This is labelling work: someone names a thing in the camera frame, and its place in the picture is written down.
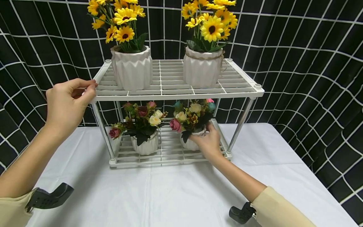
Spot person's left hand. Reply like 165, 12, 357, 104
45, 78, 99, 140

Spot person's right hand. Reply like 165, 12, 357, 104
189, 122, 224, 162

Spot roses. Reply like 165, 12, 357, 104
169, 98, 218, 151
109, 101, 169, 156

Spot white two-tier shelf rack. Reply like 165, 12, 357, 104
89, 58, 265, 168

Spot person's right forearm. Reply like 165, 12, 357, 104
209, 153, 317, 227

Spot person's left forearm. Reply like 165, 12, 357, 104
0, 125, 72, 227

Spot sunflowers in white zigzag pot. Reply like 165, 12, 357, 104
87, 0, 154, 91

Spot sunflowers in twine-tied white pot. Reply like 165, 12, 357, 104
181, 0, 239, 89

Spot black wrist band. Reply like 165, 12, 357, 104
229, 202, 257, 225
25, 183, 74, 212

